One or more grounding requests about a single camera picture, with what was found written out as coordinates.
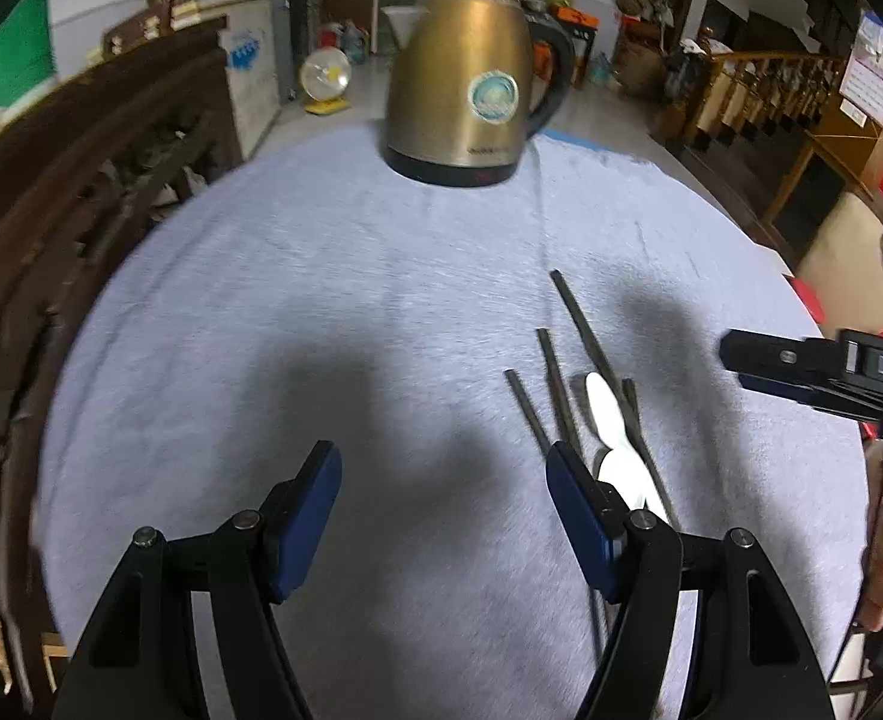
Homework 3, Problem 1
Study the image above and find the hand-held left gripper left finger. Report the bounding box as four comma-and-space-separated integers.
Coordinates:
52, 440, 343, 720

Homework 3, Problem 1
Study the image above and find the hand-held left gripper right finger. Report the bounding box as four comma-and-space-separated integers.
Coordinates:
545, 440, 837, 720

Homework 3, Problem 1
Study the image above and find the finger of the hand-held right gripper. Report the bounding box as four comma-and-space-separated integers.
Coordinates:
718, 328, 849, 385
740, 373, 883, 422

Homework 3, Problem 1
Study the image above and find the white ceramic spoon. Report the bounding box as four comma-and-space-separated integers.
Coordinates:
584, 373, 669, 524

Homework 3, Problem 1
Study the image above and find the dark chopstick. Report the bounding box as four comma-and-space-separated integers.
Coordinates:
504, 368, 554, 458
536, 328, 587, 455
549, 269, 621, 391

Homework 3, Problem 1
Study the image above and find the blue grey tablecloth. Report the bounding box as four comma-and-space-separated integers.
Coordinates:
37, 124, 875, 720

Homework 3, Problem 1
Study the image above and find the wooden stair railing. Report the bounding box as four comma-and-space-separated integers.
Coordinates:
677, 45, 883, 241

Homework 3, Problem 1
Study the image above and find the wooden door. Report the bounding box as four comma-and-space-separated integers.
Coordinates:
612, 0, 698, 95

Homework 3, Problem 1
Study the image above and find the carved wooden table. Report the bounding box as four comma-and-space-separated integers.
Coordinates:
0, 34, 244, 713

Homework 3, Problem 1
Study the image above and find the gold electric kettle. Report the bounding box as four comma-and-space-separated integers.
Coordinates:
379, 0, 576, 187

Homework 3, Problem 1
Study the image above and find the white chest freezer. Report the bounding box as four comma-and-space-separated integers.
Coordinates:
172, 0, 279, 160

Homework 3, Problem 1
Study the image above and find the small standing fan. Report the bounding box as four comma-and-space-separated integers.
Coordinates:
298, 47, 358, 116

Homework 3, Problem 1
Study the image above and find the blue water jug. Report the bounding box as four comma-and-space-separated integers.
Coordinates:
340, 19, 372, 65

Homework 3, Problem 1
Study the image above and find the wooden chair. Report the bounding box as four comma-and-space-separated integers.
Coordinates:
101, 0, 188, 55

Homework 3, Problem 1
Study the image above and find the green thermos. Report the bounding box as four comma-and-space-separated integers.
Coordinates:
0, 0, 59, 110

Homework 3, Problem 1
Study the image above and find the wall calendar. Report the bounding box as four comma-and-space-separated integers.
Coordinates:
837, 10, 883, 127

